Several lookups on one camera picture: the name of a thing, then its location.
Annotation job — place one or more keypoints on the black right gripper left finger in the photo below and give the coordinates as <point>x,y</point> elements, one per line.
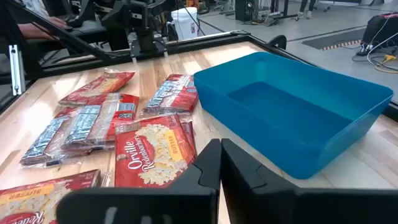
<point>174,202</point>

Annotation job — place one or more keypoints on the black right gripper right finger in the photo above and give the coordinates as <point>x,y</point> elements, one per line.
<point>280,205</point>

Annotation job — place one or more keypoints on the red popcorn bag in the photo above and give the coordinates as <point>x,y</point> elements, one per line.
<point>31,199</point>
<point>96,88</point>
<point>149,152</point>
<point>174,96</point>
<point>102,121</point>
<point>43,143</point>

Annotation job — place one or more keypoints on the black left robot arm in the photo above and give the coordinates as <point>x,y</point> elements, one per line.
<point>140,18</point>

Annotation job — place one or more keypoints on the blue plastic basket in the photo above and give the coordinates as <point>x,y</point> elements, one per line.
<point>295,118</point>

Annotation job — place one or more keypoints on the dark striped floor mat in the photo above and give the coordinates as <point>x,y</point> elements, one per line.
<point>329,40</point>

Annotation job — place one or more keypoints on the black power strip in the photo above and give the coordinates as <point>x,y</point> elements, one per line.
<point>364,50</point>

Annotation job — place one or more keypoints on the white plastic bucket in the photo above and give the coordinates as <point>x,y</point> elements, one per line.
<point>185,23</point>

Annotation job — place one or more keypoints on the person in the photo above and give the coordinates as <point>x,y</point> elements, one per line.
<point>37,31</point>
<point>301,15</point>

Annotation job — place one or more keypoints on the black computer tower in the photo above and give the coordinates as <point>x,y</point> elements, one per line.
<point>245,9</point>

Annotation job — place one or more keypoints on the black equipment case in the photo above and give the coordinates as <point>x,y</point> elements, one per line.
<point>379,31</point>

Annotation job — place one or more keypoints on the black aluminium table frame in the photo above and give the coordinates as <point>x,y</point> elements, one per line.
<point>205,42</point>

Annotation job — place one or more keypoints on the silver aluminium bracket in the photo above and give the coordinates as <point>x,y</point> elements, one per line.
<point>17,70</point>

